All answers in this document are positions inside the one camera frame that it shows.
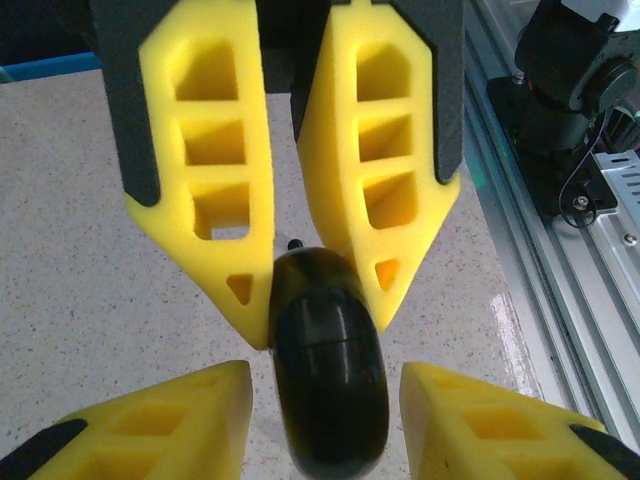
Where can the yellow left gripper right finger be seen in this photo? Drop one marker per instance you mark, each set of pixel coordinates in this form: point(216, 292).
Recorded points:
point(500, 440)

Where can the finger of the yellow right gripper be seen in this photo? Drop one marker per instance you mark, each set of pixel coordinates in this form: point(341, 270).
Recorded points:
point(385, 167)
point(215, 172)

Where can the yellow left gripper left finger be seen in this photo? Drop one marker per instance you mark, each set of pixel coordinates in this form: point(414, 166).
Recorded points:
point(150, 435)

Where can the black round wheel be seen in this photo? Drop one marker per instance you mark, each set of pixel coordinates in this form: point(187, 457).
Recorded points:
point(330, 390)

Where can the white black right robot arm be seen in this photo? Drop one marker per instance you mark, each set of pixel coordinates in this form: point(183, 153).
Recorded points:
point(565, 45)

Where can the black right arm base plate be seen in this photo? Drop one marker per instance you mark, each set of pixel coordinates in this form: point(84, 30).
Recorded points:
point(545, 185)

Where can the aluminium mounting rail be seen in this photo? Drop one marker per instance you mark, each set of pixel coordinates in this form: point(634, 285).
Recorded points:
point(530, 260)

